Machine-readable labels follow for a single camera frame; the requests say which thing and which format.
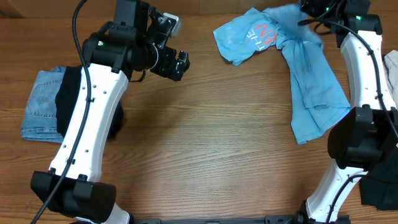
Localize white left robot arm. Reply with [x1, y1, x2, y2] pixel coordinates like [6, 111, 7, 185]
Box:
[30, 14, 190, 223]

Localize light blue printed t-shirt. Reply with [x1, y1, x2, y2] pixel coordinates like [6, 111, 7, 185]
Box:
[213, 4, 350, 144]

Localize folded black shirt left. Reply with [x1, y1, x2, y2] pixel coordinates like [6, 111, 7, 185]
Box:
[55, 65, 124, 139]

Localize folded blue denim jeans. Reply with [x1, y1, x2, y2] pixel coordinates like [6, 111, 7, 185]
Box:
[21, 66, 66, 143]

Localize beige pink trousers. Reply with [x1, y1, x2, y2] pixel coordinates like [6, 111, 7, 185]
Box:
[383, 50, 398, 105]

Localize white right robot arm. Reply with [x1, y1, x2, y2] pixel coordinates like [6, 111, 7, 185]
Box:
[264, 0, 397, 224]

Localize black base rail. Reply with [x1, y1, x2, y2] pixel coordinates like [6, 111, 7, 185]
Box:
[133, 214, 351, 224]

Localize black garment right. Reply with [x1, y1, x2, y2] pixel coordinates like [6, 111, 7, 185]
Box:
[359, 149, 397, 210]

